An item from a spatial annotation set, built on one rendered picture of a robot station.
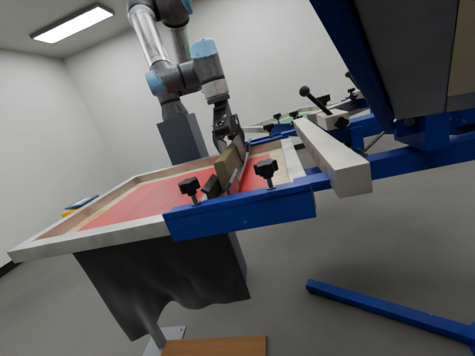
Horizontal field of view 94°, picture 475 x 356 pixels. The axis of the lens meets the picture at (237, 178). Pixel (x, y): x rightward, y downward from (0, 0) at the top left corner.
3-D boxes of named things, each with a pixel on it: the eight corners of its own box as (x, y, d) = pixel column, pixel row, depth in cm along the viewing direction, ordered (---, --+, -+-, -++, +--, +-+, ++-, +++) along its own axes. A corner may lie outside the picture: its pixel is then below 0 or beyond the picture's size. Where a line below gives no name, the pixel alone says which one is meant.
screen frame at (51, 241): (14, 263, 59) (5, 252, 58) (136, 182, 113) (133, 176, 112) (317, 208, 41) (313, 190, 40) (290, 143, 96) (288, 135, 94)
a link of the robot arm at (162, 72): (112, -19, 79) (145, 80, 64) (142, -24, 81) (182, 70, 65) (126, 15, 90) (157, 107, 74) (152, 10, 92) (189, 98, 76)
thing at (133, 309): (130, 343, 76) (66, 242, 63) (136, 333, 79) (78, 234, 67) (261, 335, 66) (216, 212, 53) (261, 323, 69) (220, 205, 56)
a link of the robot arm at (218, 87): (223, 78, 61) (196, 86, 63) (227, 94, 63) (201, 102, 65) (227, 79, 68) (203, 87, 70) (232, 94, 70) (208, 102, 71)
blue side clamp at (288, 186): (173, 242, 48) (160, 214, 46) (182, 229, 52) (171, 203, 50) (317, 217, 41) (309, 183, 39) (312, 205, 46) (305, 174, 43)
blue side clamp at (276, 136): (223, 165, 99) (219, 150, 97) (225, 162, 104) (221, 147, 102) (290, 148, 92) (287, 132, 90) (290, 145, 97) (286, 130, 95)
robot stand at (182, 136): (225, 270, 175) (167, 121, 138) (247, 266, 172) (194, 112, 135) (222, 289, 158) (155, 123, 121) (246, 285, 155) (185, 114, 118)
